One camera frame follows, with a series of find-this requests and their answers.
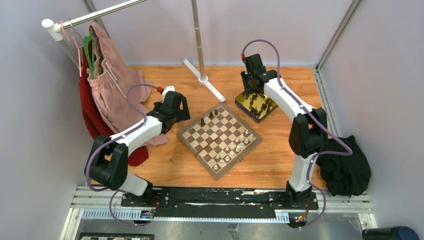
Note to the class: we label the yellow metal tin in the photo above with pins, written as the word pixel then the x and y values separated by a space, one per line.
pixel 256 106

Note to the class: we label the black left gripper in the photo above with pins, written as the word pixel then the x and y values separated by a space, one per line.
pixel 183 114

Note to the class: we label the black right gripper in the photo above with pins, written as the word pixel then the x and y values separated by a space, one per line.
pixel 245 76

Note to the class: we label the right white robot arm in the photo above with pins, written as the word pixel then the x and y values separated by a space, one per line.
pixel 308 124

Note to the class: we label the pink hanging garment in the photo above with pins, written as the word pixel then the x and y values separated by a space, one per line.
pixel 119 92

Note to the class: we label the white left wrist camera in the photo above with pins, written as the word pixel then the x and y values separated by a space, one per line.
pixel 166 89

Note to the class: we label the black crumpled cloth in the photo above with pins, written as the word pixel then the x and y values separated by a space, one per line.
pixel 346 175

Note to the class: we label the wooden chess board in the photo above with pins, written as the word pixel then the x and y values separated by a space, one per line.
pixel 224 141

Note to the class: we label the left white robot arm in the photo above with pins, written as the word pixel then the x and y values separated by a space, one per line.
pixel 108 160

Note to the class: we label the white clothes rack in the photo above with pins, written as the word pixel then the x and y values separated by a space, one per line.
pixel 57 31

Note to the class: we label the green clothes hanger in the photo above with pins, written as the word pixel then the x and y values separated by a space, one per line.
pixel 93 54

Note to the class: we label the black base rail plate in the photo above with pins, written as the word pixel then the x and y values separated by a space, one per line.
pixel 218 203

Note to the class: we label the red hanging garment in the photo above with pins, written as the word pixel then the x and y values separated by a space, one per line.
pixel 93 120

